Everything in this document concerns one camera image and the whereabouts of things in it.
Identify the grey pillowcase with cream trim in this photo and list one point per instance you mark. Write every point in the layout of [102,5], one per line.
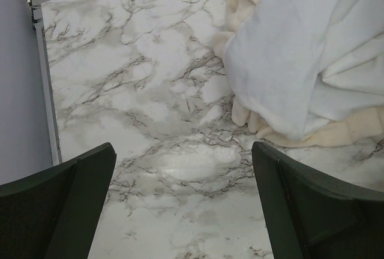
[305,72]

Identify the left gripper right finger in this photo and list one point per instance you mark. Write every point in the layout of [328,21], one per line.
[310,214]

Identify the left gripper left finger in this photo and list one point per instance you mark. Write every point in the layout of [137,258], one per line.
[54,213]

